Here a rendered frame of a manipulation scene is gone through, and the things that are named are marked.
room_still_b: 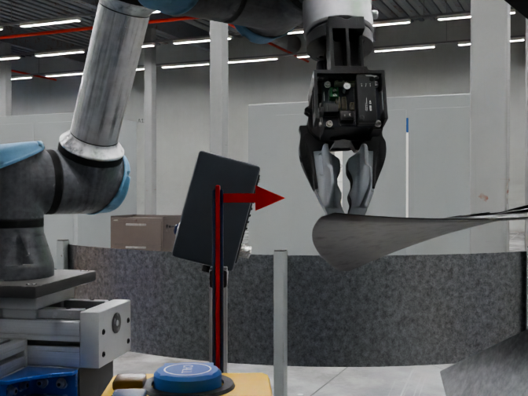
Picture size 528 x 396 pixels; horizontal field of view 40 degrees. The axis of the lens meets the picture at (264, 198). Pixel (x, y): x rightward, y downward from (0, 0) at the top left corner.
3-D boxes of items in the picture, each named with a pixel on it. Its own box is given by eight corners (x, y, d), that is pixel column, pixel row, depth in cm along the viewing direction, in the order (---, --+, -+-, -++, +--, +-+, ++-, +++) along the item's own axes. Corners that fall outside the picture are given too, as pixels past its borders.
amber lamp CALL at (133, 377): (143, 390, 42) (143, 380, 42) (111, 391, 42) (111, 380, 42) (147, 383, 44) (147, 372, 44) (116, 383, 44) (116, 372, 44)
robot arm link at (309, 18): (299, 20, 82) (371, 20, 83) (300, 56, 81) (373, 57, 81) (306, -17, 75) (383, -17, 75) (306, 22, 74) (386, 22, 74)
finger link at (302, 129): (301, 188, 74) (298, 108, 76) (299, 192, 75) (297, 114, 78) (347, 188, 74) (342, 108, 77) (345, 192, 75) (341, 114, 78)
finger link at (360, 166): (354, 222, 68) (349, 131, 71) (345, 237, 74) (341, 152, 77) (386, 222, 69) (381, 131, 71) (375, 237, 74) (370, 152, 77)
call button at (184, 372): (221, 405, 41) (221, 374, 41) (149, 405, 41) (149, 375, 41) (221, 386, 45) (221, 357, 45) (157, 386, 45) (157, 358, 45)
